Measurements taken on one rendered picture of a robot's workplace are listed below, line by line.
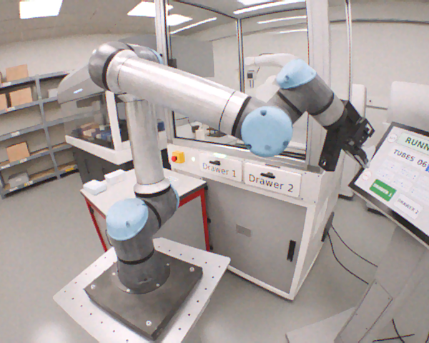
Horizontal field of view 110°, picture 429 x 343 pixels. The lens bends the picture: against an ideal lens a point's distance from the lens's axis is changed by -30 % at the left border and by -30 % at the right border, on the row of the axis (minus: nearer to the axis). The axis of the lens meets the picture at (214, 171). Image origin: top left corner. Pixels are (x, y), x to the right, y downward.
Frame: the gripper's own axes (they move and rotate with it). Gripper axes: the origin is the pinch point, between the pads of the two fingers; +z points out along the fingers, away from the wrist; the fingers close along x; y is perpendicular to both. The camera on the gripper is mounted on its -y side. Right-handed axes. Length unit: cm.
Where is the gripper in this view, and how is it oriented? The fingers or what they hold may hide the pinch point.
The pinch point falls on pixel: (364, 166)
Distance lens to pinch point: 66.3
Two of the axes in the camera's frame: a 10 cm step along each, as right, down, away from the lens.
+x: -1.5, -3.7, 9.2
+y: 5.8, -7.8, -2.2
